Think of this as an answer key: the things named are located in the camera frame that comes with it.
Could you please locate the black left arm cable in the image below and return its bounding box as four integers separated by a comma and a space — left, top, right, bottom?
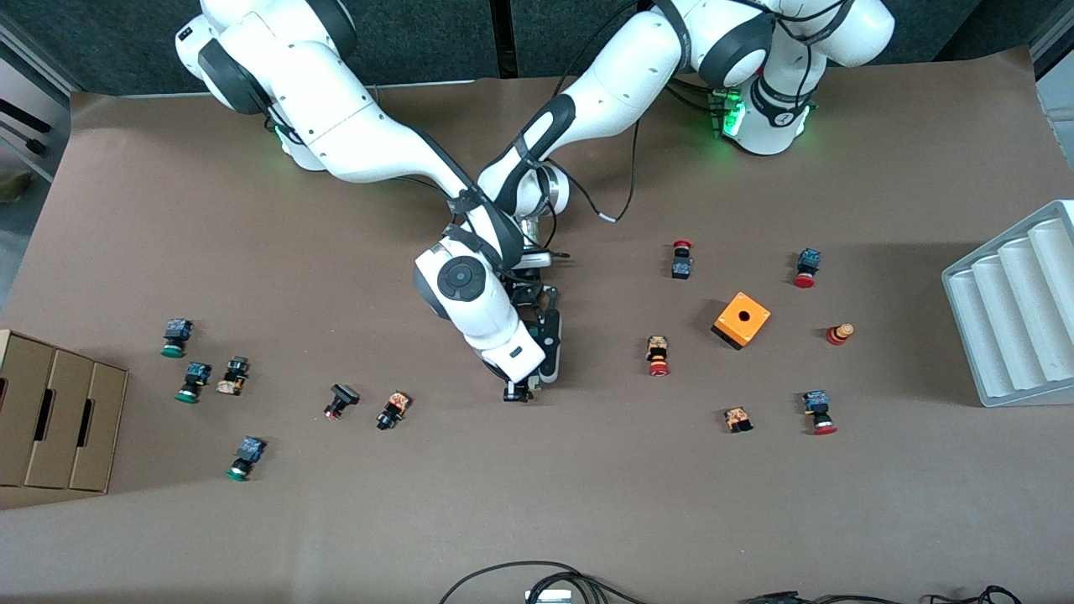
571, 117, 641, 225

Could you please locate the black pushbutton with orange block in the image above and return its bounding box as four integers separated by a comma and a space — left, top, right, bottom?
376, 390, 413, 432

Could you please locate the black vertical post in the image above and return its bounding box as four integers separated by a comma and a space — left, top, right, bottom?
491, 0, 519, 79

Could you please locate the brown paper table cover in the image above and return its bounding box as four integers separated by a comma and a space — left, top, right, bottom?
0, 46, 1074, 604

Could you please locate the orange button enclosure box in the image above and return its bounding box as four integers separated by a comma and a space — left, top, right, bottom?
711, 291, 772, 351

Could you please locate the grey ribbed tray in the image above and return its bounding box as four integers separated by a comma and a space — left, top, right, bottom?
941, 199, 1074, 409

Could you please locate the grey side rack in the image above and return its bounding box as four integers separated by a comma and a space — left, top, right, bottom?
0, 17, 76, 204

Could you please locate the black square pushbutton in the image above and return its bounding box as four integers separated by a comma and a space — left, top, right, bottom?
323, 383, 361, 421

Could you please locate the grey side cabinet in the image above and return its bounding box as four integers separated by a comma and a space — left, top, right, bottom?
1030, 8, 1074, 85

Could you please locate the green pushbutton with blue block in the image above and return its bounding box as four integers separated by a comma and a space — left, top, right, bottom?
225, 435, 267, 482
160, 318, 195, 359
175, 362, 212, 404

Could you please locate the black left base cable bundle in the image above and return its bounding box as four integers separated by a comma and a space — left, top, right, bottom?
667, 80, 724, 116

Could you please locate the brown cardboard box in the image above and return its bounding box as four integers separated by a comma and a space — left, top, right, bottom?
0, 329, 129, 494

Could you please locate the black looped cable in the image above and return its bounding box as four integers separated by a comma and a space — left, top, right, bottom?
438, 560, 651, 604

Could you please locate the black cable with plug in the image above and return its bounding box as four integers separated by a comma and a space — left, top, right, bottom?
737, 585, 1026, 604

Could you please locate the black pushbutton with beige block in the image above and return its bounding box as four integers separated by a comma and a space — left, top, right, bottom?
216, 356, 251, 397

